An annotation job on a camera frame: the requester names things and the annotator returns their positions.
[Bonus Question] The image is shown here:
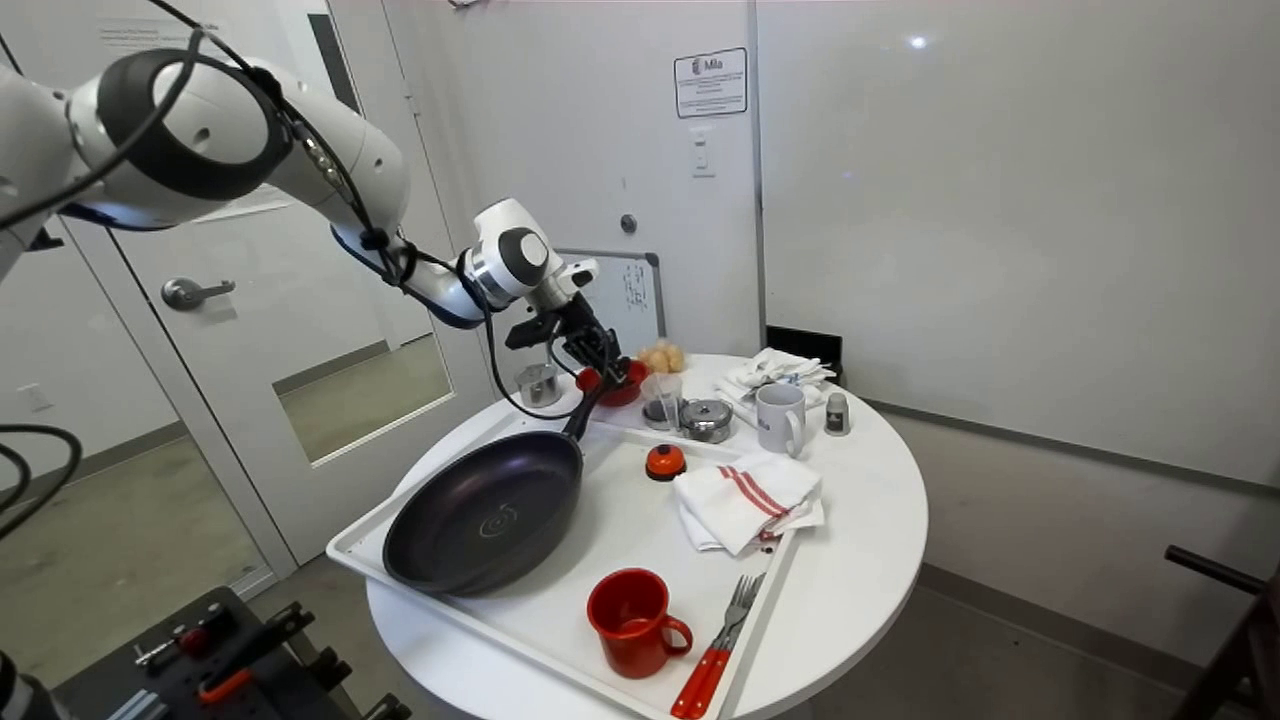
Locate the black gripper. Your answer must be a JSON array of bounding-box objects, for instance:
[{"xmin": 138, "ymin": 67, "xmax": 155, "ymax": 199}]
[{"xmin": 505, "ymin": 288, "xmax": 645, "ymax": 407}]

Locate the black frying pan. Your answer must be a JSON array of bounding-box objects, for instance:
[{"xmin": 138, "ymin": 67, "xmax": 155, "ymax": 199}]
[{"xmin": 379, "ymin": 382, "xmax": 619, "ymax": 602}]

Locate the red bowl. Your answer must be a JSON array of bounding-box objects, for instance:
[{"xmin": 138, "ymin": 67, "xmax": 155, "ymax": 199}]
[{"xmin": 573, "ymin": 357, "xmax": 651, "ymax": 411}]

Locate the small framed whiteboard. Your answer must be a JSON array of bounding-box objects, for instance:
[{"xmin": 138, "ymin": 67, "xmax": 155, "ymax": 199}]
[{"xmin": 552, "ymin": 249, "xmax": 667, "ymax": 360}]

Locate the small orange round shaker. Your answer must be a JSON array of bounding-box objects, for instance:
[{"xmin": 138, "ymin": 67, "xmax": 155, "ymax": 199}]
[{"xmin": 645, "ymin": 442, "xmax": 694, "ymax": 486}]

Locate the small metal bowl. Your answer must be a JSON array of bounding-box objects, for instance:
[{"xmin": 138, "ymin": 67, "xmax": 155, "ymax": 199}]
[{"xmin": 675, "ymin": 397, "xmax": 735, "ymax": 447}]

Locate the white plastic tray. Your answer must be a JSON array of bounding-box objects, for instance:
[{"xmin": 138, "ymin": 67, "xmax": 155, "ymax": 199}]
[{"xmin": 324, "ymin": 397, "xmax": 806, "ymax": 720}]

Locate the white ceramic mug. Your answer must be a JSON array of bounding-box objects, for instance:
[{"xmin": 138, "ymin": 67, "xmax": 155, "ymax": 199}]
[{"xmin": 751, "ymin": 382, "xmax": 817, "ymax": 461}]

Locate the white towel with red stripes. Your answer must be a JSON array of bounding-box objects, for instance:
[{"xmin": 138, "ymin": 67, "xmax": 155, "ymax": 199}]
[{"xmin": 674, "ymin": 447, "xmax": 827, "ymax": 561}]

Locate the red mug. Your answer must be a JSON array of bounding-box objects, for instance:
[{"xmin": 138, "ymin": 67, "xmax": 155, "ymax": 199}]
[{"xmin": 585, "ymin": 568, "xmax": 697, "ymax": 682}]

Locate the white round table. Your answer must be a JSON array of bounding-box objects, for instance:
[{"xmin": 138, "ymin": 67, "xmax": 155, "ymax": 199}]
[{"xmin": 362, "ymin": 349, "xmax": 931, "ymax": 720}]

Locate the silver fork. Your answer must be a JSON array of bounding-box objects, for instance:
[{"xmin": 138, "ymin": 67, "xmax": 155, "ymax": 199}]
[{"xmin": 667, "ymin": 591, "xmax": 751, "ymax": 720}]

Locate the white door with window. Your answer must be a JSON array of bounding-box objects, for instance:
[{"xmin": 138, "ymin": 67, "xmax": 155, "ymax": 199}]
[{"xmin": 15, "ymin": 183, "xmax": 538, "ymax": 575}]

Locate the silver metal bar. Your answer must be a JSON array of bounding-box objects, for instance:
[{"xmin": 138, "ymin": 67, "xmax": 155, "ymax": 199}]
[{"xmin": 99, "ymin": 683, "xmax": 169, "ymax": 720}]

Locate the black perforated robot table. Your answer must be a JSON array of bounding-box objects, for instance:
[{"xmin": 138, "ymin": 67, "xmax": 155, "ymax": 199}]
[{"xmin": 51, "ymin": 584, "xmax": 413, "ymax": 720}]

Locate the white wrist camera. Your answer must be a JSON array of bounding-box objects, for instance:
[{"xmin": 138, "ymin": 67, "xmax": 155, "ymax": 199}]
[{"xmin": 538, "ymin": 257, "xmax": 606, "ymax": 313}]

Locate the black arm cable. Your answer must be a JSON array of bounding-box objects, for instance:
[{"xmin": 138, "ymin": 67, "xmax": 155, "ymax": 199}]
[{"xmin": 0, "ymin": 0, "xmax": 594, "ymax": 423}]

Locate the black box at wall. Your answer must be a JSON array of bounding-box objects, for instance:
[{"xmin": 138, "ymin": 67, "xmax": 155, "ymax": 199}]
[{"xmin": 759, "ymin": 319, "xmax": 847, "ymax": 383}]

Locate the white light switch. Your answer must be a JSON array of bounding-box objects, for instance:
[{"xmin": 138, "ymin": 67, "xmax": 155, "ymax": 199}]
[{"xmin": 683, "ymin": 124, "xmax": 726, "ymax": 183}]

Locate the red handled fork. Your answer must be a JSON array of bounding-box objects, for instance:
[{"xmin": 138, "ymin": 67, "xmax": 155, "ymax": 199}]
[{"xmin": 683, "ymin": 574, "xmax": 774, "ymax": 720}]

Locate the white wall sign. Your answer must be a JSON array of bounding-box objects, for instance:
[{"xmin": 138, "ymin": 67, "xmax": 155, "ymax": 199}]
[{"xmin": 667, "ymin": 46, "xmax": 751, "ymax": 124}]

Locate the silver door handle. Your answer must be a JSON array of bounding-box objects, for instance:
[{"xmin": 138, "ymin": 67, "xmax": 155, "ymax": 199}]
[{"xmin": 155, "ymin": 274, "xmax": 238, "ymax": 317}]

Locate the large white wall board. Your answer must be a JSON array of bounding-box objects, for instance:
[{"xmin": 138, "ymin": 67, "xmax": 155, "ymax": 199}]
[{"xmin": 751, "ymin": 0, "xmax": 1280, "ymax": 493}]

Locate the black floor cable loop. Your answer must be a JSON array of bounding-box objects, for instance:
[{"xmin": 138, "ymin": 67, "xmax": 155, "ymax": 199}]
[{"xmin": 0, "ymin": 421, "xmax": 89, "ymax": 546}]

